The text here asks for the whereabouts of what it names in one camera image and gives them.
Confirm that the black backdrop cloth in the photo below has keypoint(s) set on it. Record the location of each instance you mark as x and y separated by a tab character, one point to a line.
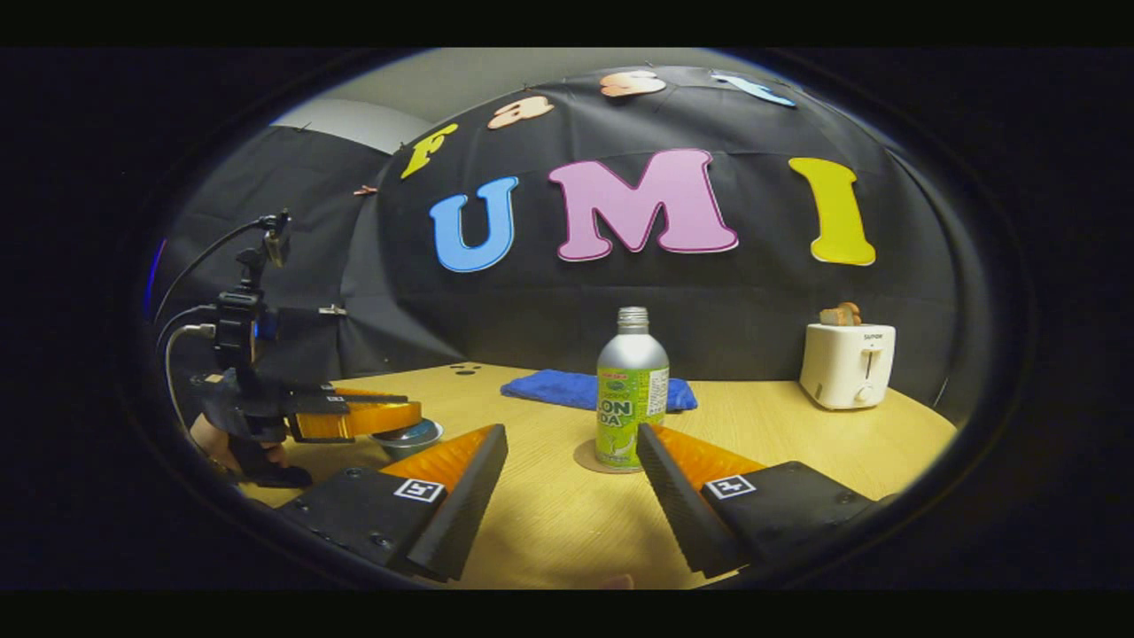
709	310

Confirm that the white toaster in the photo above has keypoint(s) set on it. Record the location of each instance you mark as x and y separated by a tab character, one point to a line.
842	368

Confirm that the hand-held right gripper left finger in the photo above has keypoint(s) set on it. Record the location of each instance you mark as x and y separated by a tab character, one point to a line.
465	505

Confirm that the silver green water bottle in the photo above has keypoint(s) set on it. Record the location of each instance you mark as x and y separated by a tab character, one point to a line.
631	390

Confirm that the blue towel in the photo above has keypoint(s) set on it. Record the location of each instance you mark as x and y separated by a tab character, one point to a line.
549	388

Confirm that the toasted bread slice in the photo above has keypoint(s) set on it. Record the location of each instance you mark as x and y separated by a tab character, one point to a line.
840	315

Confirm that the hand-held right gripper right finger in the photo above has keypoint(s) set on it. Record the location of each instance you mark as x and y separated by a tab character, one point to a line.
673	505

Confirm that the round brown coaster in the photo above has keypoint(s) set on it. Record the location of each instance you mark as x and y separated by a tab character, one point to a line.
585	459

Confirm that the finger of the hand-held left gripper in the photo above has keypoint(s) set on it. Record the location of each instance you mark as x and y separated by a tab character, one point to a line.
363	424
354	400

